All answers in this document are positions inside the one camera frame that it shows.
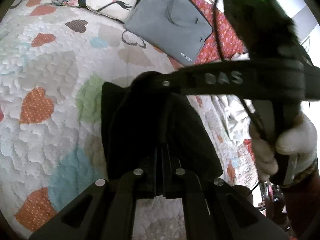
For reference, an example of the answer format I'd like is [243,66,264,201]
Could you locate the black pants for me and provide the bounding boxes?
[101,71,223,199]

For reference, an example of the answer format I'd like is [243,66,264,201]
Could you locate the white gloved right hand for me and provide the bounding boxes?
[249,113,317,181]

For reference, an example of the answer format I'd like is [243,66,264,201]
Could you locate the white crumpled garment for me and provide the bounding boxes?
[211,95,251,147]

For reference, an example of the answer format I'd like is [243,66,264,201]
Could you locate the grey fabric laptop bag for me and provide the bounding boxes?
[124,0,213,66]

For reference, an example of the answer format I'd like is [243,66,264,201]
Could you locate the heart patterned white quilt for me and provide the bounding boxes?
[0,0,261,240]

